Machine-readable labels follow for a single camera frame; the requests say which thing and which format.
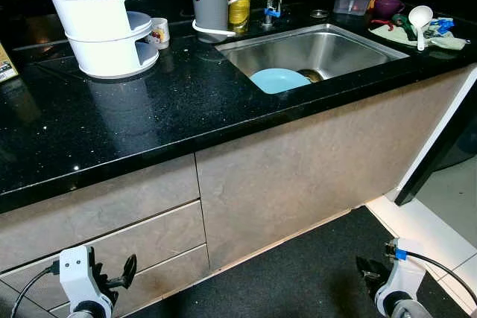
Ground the light blue plate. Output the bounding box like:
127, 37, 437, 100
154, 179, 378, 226
250, 68, 312, 95

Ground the beige drawer front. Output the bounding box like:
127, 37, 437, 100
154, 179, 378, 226
45, 244, 212, 318
0, 153, 202, 274
0, 200, 208, 318

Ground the beige cabinet door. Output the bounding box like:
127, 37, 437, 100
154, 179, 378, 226
195, 63, 477, 273

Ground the steel bowl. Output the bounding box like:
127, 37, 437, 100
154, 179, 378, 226
298, 69, 326, 85

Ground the stainless steel sink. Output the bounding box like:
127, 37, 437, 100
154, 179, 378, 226
215, 24, 411, 95

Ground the white three-tier rack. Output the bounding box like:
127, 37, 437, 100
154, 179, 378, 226
36, 0, 159, 80

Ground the small white printed cup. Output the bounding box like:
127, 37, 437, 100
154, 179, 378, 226
148, 18, 171, 51

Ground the pale green cloth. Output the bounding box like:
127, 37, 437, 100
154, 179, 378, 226
369, 20, 467, 52

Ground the yellow tin box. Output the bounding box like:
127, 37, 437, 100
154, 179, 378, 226
0, 41, 19, 84

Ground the white plastic ladle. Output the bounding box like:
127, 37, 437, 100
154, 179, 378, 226
408, 5, 435, 52

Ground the purple bowl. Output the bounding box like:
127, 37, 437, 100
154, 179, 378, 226
373, 0, 406, 21

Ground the clear plastic container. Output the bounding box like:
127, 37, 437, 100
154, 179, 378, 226
333, 0, 373, 17

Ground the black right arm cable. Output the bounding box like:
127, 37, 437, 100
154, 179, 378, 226
385, 240, 477, 305

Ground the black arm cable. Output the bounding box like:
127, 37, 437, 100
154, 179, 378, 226
385, 240, 477, 305
7, 261, 62, 318

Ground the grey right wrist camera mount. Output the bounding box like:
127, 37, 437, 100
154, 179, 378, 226
375, 238, 426, 317

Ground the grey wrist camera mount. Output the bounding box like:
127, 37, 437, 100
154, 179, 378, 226
375, 238, 426, 317
58, 245, 101, 310

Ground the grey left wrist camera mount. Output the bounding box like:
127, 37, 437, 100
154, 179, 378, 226
58, 245, 101, 310

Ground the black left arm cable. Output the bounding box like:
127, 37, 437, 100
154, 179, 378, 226
7, 261, 62, 318

